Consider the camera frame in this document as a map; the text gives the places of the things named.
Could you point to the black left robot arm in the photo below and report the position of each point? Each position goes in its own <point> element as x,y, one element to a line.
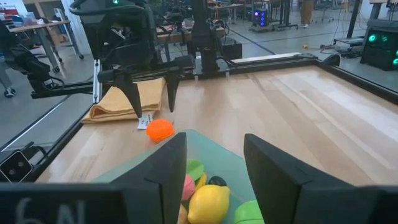
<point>203,34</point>

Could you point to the dark purple toy eggplant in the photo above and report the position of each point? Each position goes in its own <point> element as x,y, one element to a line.
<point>217,181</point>

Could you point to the yellow toy lemon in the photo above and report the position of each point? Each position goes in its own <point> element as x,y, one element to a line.
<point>208,205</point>

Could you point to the yellow toy banana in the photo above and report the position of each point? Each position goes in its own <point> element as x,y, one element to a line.
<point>202,180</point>

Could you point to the black green-lit computer tower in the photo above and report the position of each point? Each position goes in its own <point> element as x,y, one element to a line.
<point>381,45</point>

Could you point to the white handwritten paper label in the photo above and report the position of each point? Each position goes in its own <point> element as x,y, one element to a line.
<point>145,120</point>

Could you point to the grey wheeled workbench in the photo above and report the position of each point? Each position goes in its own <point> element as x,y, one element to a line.
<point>43,31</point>

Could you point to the folded orange cloth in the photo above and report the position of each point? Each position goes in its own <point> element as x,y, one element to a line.
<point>121,102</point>

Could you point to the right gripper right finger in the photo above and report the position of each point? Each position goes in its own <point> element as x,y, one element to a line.
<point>295,199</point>

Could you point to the black desk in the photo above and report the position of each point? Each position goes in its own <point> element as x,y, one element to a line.
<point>354,18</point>

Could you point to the silver table-level camera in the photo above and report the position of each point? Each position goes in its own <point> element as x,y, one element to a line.
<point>14,166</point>

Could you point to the light green toy starfruit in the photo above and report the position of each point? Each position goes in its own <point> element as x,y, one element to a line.
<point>195,169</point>

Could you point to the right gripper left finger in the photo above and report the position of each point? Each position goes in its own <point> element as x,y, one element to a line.
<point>140,202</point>

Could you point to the black aluminium table frame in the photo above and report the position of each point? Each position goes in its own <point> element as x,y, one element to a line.
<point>280,62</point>

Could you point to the black box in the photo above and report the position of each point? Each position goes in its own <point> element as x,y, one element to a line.
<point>231,48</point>

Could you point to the round green toy fruit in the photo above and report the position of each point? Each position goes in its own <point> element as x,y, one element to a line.
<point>248,213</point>

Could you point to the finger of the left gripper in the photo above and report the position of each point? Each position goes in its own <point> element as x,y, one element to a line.
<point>130,93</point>
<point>172,90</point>

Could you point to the teal plastic cutting board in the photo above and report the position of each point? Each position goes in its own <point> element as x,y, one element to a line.
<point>217,155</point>

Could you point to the ribbed orange toy pumpkin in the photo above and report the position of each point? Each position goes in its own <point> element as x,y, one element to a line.
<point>160,130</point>

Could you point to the pink toy peach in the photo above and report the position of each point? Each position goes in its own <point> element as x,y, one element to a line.
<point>187,187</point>

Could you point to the person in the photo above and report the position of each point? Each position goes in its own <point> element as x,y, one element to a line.
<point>306,14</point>

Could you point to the black lit computer tower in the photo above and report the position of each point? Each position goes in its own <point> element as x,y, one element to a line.
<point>260,17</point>

